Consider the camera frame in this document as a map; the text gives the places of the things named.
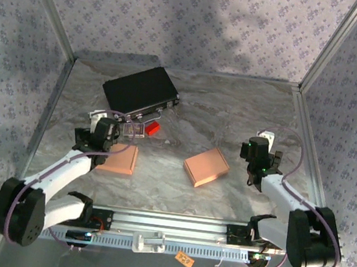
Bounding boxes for black left controller board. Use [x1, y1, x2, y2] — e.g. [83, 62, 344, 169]
[65, 229, 94, 249]

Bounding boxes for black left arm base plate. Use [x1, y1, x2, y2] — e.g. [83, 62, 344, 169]
[54, 204, 114, 232]

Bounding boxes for grey slotted cable duct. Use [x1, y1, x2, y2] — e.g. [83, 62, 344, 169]
[38, 224, 252, 264]

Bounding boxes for aluminium table side rail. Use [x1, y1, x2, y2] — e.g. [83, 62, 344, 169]
[3, 51, 78, 203]
[275, 84, 349, 233]

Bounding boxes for aluminium frame post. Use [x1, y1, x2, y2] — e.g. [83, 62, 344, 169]
[297, 0, 357, 100]
[12, 0, 85, 61]

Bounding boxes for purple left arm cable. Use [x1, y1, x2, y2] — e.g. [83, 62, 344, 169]
[3, 100, 136, 257]

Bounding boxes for tan cardboard box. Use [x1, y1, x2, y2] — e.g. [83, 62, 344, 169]
[94, 140, 140, 177]
[180, 144, 233, 192]

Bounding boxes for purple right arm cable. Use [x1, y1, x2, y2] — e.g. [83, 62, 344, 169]
[240, 123, 356, 267]

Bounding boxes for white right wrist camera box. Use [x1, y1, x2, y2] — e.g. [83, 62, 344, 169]
[255, 129, 277, 146]

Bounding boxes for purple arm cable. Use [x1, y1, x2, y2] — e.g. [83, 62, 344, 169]
[3, 100, 136, 257]
[240, 123, 356, 267]

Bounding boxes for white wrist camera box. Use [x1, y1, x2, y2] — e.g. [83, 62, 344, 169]
[255, 129, 277, 146]
[87, 108, 108, 126]

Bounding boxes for white plastic bracket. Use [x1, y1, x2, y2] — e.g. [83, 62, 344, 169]
[130, 228, 167, 256]

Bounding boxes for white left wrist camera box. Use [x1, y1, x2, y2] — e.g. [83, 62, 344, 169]
[87, 108, 108, 126]

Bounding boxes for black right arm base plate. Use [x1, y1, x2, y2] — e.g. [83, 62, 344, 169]
[225, 224, 287, 251]

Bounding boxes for aluminium mounting rail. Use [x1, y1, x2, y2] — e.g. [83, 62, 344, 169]
[0, 193, 348, 262]

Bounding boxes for clear plastic card case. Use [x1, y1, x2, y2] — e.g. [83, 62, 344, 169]
[122, 121, 147, 141]

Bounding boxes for black briefcase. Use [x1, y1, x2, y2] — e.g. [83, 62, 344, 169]
[97, 59, 184, 131]

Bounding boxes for orange tag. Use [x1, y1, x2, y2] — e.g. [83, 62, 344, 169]
[173, 250, 197, 267]

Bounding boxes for black right controller board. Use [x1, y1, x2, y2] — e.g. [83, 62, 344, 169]
[246, 251, 272, 267]

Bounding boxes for small red box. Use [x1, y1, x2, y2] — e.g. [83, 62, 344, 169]
[144, 119, 162, 138]

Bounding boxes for black controller board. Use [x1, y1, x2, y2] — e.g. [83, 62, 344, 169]
[65, 229, 94, 249]
[246, 251, 272, 267]

